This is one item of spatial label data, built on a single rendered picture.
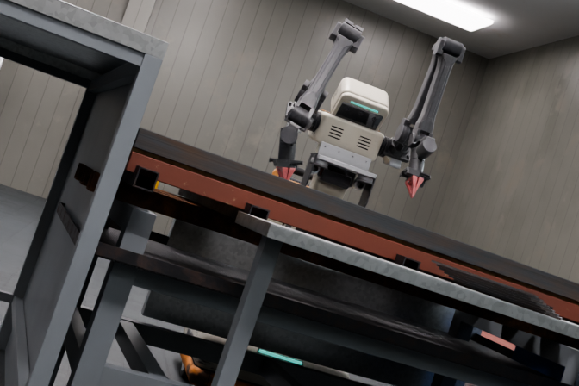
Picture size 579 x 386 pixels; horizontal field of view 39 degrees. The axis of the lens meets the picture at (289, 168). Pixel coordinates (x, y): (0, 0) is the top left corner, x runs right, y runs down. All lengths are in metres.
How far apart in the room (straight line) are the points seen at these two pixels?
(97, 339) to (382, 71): 9.63
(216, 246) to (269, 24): 8.38
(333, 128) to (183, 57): 7.69
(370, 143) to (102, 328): 1.64
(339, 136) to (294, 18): 7.93
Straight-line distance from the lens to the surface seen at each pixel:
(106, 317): 2.06
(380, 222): 2.21
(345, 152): 3.30
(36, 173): 10.84
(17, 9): 1.82
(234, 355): 1.91
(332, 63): 2.85
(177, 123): 10.83
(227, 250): 2.90
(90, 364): 2.08
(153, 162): 2.01
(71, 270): 1.84
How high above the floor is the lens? 0.78
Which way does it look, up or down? 3 degrees up
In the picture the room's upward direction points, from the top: 19 degrees clockwise
